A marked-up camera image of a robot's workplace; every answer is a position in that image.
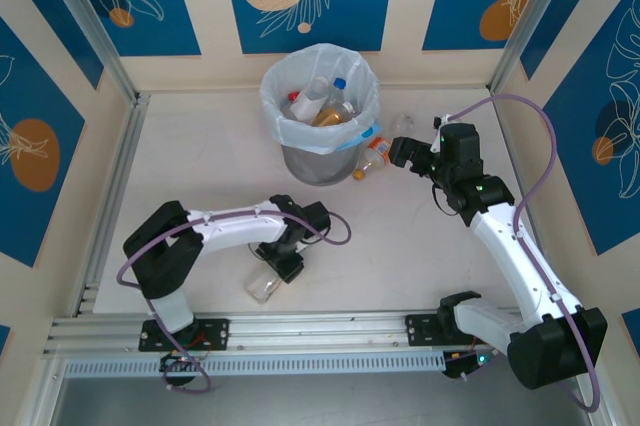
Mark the small clear plastic bottle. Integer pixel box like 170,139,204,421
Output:
387,113,416,140

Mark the orange-label orange-capped plastic bottle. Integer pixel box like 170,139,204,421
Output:
352,134,394,182

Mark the white plastic bin liner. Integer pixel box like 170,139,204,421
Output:
259,43,381,155

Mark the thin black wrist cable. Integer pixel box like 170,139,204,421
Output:
430,184,459,220

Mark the aluminium frame post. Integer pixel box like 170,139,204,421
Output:
32,0,139,103
488,0,569,93

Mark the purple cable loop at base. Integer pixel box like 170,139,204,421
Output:
162,358,212,394

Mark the clear-capped clear plastic bottle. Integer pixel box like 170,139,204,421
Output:
302,75,331,102

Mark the clear crushed plastic bottle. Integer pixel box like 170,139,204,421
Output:
243,243,284,305

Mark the aluminium side rail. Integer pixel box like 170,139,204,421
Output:
73,93,151,318

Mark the grey metal mesh bin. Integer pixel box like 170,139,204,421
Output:
281,139,362,186

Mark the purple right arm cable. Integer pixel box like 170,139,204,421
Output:
447,93,601,415

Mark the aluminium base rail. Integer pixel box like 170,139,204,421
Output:
42,314,501,355

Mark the red-capped white-label plastic bottle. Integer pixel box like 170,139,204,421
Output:
288,90,326,123

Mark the grey slotted cable duct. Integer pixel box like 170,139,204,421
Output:
63,349,447,378

